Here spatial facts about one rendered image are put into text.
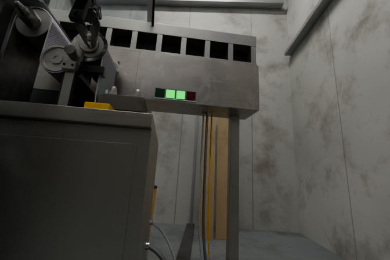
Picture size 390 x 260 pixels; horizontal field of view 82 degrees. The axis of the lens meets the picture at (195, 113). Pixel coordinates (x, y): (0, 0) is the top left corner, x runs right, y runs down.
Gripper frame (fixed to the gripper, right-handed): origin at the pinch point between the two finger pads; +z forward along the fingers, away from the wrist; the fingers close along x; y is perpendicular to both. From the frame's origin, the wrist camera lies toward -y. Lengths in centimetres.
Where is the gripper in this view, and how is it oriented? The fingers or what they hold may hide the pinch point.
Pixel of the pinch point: (89, 43)
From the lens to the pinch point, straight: 105.3
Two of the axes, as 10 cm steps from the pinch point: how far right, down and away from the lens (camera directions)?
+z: -1.4, 8.2, 5.6
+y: -0.4, -5.7, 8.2
